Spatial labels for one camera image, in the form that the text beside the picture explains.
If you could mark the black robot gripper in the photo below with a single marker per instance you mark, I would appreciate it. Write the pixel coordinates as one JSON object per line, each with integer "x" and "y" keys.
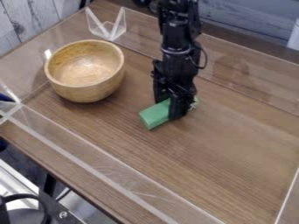
{"x": 173, "y": 73}

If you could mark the green rectangular block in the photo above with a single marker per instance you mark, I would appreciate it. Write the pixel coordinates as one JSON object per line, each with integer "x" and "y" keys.
{"x": 155, "y": 115}

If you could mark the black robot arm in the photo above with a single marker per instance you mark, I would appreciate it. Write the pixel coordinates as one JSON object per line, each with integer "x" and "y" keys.
{"x": 179, "y": 24}

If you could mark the light wooden bowl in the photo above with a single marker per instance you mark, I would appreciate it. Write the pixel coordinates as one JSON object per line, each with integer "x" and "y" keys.
{"x": 85, "y": 70}

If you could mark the white object at right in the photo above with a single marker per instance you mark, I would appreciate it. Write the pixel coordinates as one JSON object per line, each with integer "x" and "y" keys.
{"x": 292, "y": 44}

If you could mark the black metal table leg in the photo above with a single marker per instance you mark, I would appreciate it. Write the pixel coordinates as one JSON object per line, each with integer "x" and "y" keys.
{"x": 49, "y": 185}

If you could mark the blue object at left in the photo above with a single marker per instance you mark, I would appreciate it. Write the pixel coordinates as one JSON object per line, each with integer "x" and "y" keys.
{"x": 4, "y": 98}

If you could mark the clear acrylic tray wall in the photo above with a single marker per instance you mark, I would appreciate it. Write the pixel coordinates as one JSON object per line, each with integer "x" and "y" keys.
{"x": 220, "y": 166}

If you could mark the black metal bracket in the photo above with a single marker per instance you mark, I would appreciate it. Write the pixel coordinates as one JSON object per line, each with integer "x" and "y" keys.
{"x": 59, "y": 214}

